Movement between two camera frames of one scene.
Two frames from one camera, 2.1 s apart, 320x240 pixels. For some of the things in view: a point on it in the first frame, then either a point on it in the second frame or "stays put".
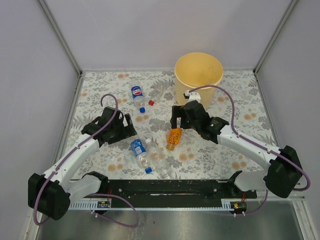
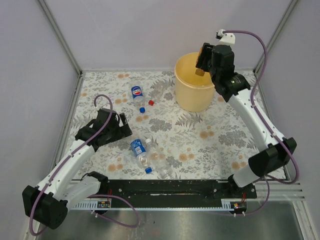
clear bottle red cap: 161,93 stays put
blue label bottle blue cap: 140,153 stays put
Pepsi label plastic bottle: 139,99 stays put
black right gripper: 178,111 -> 206,54
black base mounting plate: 177,193 stays put
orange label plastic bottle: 174,138 -> 199,72
